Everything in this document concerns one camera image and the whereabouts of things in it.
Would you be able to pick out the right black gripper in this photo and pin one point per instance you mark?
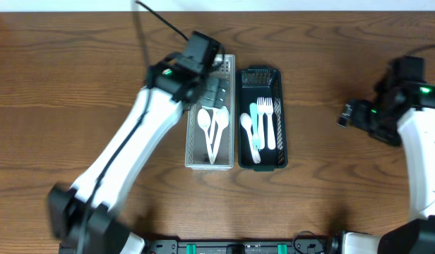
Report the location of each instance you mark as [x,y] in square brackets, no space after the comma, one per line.
[366,108]

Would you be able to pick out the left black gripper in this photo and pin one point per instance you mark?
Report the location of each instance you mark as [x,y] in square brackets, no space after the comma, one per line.
[210,94]

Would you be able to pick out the white plastic spoon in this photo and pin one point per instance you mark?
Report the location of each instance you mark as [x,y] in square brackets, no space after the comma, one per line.
[245,121]
[204,123]
[222,121]

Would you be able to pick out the mint green plastic fork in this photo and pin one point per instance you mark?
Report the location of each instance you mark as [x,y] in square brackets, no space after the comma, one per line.
[254,119]

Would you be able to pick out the white plastic fork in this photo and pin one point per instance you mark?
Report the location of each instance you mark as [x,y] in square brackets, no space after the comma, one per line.
[260,112]
[270,128]

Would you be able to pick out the black plastic basket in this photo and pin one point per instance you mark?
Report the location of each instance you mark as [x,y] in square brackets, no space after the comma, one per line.
[265,82]

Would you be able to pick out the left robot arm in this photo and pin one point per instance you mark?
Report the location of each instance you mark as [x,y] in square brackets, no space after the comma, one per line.
[84,217]

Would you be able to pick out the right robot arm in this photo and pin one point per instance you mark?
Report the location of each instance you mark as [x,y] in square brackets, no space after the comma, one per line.
[402,114]

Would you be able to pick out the clear plastic basket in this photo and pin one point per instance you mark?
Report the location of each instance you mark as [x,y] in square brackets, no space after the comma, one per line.
[196,156]

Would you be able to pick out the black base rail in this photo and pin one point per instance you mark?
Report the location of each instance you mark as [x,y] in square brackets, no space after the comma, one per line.
[304,242]

